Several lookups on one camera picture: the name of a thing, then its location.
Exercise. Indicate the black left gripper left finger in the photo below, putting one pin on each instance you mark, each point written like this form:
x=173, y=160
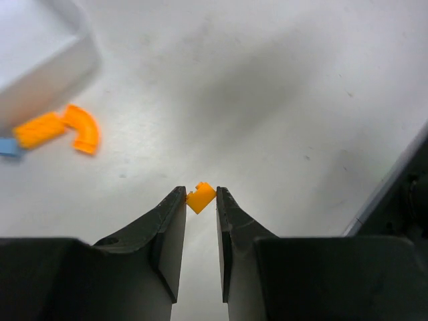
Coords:
x=132, y=274

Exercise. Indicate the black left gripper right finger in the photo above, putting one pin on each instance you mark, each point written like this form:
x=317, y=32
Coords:
x=266, y=277

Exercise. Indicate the small orange square plate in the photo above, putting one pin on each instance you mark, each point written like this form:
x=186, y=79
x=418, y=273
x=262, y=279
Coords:
x=199, y=199

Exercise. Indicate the large orange curved lego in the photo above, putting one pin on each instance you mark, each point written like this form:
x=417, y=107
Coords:
x=88, y=136

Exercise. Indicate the orange 2x4 lego plate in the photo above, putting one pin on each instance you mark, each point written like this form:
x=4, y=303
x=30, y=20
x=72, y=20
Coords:
x=39, y=130

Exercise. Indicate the single light blue lego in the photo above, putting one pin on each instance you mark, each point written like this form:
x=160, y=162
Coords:
x=9, y=147

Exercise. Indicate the white divided plastic tray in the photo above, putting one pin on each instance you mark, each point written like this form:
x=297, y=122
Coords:
x=48, y=52

